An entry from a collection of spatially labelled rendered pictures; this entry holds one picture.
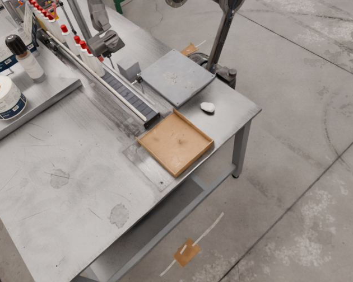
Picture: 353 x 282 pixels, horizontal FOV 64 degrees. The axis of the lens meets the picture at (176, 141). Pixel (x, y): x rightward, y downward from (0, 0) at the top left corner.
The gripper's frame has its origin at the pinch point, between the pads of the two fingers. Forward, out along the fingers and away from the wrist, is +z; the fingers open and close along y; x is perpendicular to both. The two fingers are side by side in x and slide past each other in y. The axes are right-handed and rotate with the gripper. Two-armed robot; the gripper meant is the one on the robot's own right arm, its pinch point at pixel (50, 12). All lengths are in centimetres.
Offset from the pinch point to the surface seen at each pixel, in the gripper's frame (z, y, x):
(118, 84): 33, 38, 7
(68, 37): 18.9, -2.6, 2.6
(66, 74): 32.9, 6.5, -10.5
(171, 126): 38, 79, 11
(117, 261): 99, 94, -57
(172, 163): 38, 96, -2
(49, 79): 32.7, 1.8, -20.6
